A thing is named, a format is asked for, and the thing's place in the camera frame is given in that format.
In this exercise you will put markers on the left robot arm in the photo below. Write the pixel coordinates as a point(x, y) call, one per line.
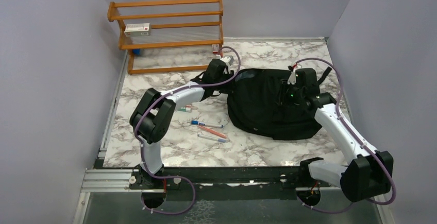
point(152, 117)

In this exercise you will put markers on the white blue marker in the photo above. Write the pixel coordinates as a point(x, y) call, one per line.
point(217, 139)

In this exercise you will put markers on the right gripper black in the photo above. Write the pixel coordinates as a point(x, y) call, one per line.
point(289, 86)

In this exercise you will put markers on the orange pen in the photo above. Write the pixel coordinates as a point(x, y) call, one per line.
point(212, 132)

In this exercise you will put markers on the black student backpack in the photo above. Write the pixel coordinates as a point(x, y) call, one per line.
point(253, 106)

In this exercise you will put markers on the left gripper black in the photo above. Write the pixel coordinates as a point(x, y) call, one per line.
point(227, 89)

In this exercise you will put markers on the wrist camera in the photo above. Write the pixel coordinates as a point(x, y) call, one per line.
point(292, 77)
point(228, 60)

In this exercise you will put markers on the blue capped marker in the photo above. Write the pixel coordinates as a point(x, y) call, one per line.
point(207, 124)

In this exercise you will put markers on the white red box on shelf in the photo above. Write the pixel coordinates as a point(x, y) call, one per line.
point(137, 30)

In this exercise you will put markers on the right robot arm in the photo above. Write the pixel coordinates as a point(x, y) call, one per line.
point(368, 172)

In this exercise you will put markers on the small red white box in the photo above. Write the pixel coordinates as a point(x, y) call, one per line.
point(215, 48)

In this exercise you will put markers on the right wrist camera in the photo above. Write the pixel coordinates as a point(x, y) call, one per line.
point(292, 77)

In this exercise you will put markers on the black mounting rail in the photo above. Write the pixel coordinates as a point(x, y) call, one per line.
point(206, 183)

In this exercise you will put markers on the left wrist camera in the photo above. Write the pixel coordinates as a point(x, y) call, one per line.
point(228, 60)

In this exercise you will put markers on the wooden shelf rack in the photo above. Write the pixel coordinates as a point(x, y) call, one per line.
point(181, 34)

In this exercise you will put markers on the white green glue stick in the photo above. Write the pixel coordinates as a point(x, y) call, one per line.
point(185, 109)

